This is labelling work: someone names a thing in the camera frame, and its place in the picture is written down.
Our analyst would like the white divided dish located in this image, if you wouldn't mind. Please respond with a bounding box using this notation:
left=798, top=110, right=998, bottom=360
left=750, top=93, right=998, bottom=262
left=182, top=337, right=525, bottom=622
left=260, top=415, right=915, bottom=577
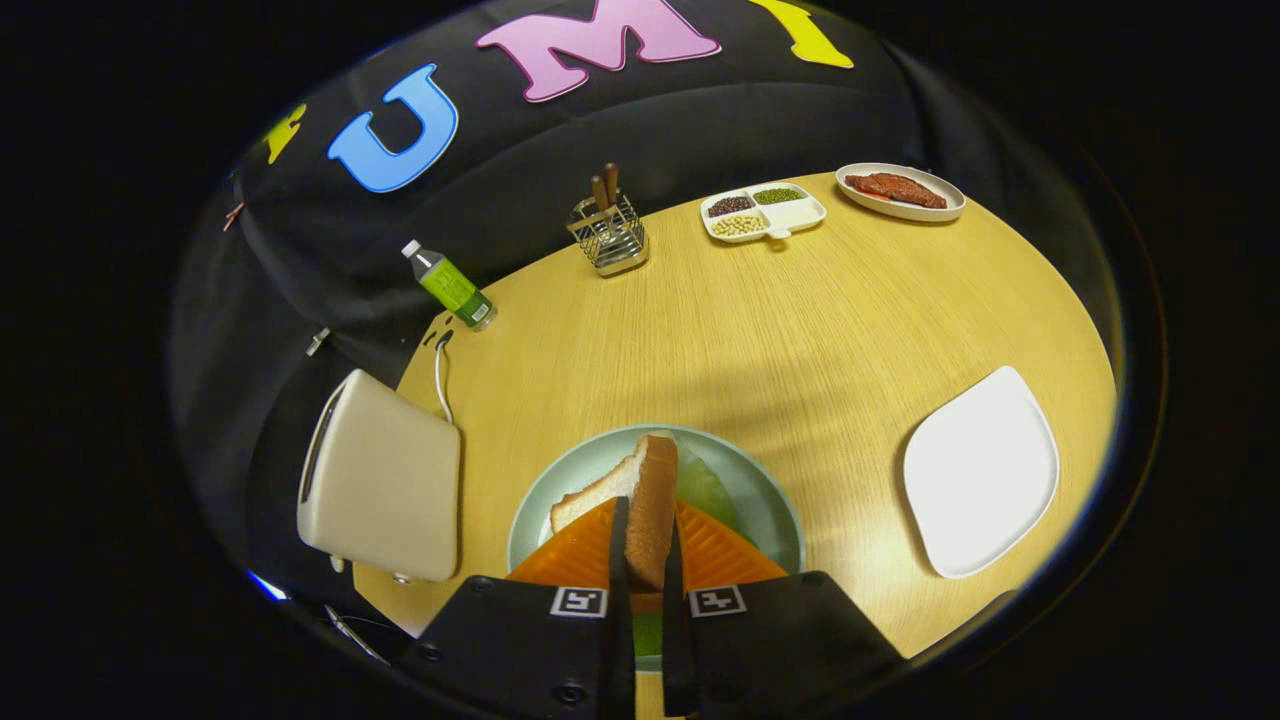
left=699, top=183, right=829, bottom=245

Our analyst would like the red meat slice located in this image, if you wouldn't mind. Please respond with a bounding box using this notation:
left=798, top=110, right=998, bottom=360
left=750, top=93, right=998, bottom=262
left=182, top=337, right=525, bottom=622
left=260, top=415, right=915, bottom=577
left=845, top=172, right=948, bottom=210

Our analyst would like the white square plate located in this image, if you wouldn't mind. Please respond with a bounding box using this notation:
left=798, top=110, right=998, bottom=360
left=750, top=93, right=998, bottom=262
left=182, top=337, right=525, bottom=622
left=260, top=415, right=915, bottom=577
left=903, top=365, right=1060, bottom=580

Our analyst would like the white toaster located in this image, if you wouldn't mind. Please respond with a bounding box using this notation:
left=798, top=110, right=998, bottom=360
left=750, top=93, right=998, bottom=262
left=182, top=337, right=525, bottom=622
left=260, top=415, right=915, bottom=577
left=296, top=368, right=463, bottom=584

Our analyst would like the metal wire utensil holder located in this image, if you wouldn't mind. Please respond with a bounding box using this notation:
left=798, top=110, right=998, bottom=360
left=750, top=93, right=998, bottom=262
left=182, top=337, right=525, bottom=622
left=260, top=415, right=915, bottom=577
left=566, top=192, right=651, bottom=278

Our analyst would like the green lettuce leaf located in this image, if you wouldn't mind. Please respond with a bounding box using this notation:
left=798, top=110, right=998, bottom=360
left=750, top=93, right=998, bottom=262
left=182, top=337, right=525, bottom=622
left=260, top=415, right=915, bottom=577
left=633, top=430, right=743, bottom=659

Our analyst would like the pale green round plate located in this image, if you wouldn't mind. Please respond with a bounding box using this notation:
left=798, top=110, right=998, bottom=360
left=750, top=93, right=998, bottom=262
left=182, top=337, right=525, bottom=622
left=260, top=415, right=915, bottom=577
left=507, top=424, right=806, bottom=673

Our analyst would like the black backdrop cloth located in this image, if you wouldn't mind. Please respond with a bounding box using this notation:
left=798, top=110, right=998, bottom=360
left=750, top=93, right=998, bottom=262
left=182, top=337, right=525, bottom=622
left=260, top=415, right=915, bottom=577
left=170, top=0, right=1131, bottom=601

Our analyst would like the white toaster cable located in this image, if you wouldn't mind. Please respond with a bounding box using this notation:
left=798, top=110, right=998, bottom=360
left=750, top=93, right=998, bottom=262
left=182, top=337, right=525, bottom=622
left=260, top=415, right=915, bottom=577
left=433, top=330, right=456, bottom=426

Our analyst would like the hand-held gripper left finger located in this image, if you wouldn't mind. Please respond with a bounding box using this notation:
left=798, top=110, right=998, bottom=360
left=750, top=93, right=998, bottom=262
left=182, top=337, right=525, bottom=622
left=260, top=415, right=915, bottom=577
left=398, top=495, right=638, bottom=720

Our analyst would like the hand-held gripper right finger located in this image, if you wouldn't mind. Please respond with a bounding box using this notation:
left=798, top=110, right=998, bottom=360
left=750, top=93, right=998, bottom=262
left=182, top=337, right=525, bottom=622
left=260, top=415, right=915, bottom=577
left=660, top=498, right=909, bottom=719

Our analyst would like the toasted bread slice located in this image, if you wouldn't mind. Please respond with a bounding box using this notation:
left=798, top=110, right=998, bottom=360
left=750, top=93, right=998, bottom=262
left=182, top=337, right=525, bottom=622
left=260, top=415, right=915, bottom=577
left=550, top=433, right=680, bottom=593

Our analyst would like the white oval plate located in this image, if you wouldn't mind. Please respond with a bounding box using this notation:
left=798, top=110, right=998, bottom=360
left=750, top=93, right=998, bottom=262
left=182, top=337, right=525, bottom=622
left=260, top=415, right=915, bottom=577
left=835, top=162, right=968, bottom=223

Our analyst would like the green label drink bottle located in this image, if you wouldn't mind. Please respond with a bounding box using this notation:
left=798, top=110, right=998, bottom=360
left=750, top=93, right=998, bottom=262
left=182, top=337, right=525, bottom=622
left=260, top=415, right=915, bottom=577
left=401, top=239, right=498, bottom=333

